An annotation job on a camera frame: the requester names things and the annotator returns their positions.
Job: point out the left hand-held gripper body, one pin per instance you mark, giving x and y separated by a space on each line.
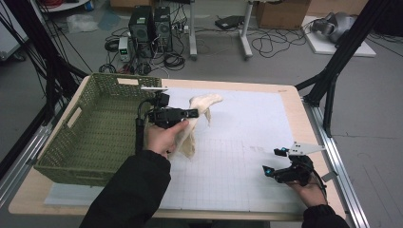
166 116

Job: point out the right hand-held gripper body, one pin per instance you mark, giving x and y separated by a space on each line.
297 172

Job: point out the cream printed cloth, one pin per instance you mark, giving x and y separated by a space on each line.
204 101

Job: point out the green woven basket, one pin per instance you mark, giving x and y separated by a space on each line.
101 126

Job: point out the person's left hand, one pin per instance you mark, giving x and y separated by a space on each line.
160 139

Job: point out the person's right hand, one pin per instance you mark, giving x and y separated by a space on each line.
310 194

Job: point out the white grid mat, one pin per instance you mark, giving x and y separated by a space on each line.
247 126

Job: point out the white desk leg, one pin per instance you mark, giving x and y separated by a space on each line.
192 31
245 34

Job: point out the grey bench power supply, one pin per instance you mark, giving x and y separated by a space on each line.
124 47

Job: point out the white power strip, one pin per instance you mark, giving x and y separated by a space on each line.
180 29

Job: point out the slim black computer tower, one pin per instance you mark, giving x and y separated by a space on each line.
163 28

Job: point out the large black computer tower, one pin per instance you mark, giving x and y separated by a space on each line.
141 30

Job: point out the black flat device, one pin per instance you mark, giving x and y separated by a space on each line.
229 22

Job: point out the blue-grey sheet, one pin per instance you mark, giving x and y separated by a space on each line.
109 20

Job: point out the white floor board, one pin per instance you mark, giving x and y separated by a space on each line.
323 46

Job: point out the clear plastic bag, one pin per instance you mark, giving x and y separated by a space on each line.
81 22

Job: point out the large cardboard box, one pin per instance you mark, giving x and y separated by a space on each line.
282 14

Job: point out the grey robot head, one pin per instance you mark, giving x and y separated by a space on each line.
337 25

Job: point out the white cabinet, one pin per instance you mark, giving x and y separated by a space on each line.
9 34

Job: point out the grey metal bracket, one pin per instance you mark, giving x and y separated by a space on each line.
330 176

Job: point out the aluminium rail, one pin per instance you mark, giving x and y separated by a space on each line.
19 161
340 171

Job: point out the black frame stand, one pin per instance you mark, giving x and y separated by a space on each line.
342 53
52 63

